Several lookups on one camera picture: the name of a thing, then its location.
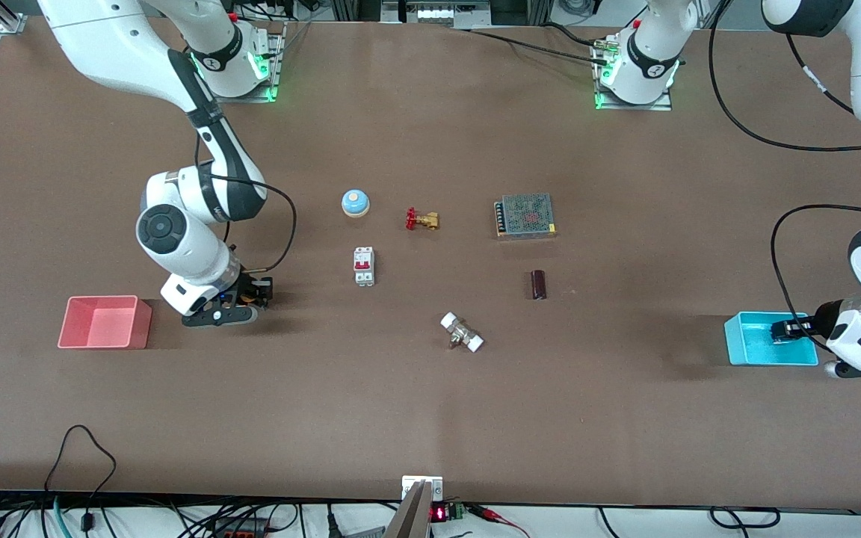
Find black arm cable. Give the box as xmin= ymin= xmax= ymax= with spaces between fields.
xmin=194 ymin=133 xmax=298 ymax=273
xmin=708 ymin=0 xmax=861 ymax=353

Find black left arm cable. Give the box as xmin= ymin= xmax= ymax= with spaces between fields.
xmin=708 ymin=0 xmax=861 ymax=353

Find black looped cable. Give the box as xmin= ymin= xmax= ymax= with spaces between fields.
xmin=43 ymin=425 xmax=117 ymax=538

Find pink plastic box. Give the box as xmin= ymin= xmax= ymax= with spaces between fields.
xmin=58 ymin=295 xmax=153 ymax=350

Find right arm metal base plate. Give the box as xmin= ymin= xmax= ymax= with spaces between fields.
xmin=200 ymin=22 xmax=286 ymax=103

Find white power strip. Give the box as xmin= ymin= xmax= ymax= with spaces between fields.
xmin=382 ymin=0 xmax=491 ymax=28

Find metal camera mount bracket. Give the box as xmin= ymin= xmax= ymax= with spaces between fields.
xmin=384 ymin=475 xmax=445 ymax=538

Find steel pipe fitting white ends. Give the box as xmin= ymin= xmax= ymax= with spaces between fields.
xmin=440 ymin=312 xmax=485 ymax=353

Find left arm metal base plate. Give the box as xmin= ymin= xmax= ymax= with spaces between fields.
xmin=593 ymin=37 xmax=673 ymax=112

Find cyan plastic box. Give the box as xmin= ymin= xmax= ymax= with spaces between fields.
xmin=723 ymin=311 xmax=820 ymax=367

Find black cable across table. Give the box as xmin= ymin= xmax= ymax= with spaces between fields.
xmin=451 ymin=22 xmax=612 ymax=67

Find green cable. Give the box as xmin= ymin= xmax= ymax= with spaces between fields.
xmin=52 ymin=495 xmax=75 ymax=538

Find metal mesh power supply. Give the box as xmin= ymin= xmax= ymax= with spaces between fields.
xmin=494 ymin=193 xmax=558 ymax=240

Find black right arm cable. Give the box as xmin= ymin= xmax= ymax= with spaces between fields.
xmin=194 ymin=133 xmax=298 ymax=273

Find red clip lead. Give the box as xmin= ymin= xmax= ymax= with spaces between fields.
xmin=468 ymin=504 xmax=532 ymax=538

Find black coiled cable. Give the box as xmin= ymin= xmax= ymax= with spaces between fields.
xmin=709 ymin=507 xmax=781 ymax=530

